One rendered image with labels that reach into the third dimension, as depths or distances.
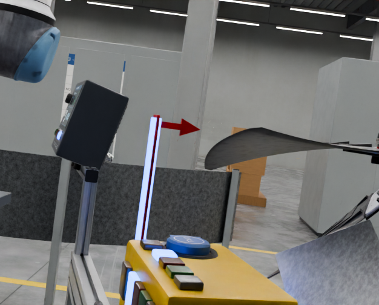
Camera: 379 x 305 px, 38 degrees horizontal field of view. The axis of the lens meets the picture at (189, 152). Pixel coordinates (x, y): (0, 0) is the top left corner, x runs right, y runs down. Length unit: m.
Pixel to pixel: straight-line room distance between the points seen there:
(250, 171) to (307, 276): 8.21
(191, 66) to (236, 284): 4.82
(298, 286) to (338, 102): 6.28
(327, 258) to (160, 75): 6.20
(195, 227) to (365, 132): 4.47
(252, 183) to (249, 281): 8.61
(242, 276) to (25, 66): 0.73
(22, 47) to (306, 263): 0.64
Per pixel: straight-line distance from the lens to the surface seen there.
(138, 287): 0.44
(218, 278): 0.43
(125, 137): 6.97
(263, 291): 0.42
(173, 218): 2.84
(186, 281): 0.39
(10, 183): 2.68
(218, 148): 0.78
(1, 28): 1.10
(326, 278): 0.82
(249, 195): 9.06
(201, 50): 5.23
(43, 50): 1.08
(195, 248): 0.49
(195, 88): 5.19
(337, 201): 7.11
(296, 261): 0.85
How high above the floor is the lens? 1.19
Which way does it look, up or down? 3 degrees down
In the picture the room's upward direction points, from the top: 8 degrees clockwise
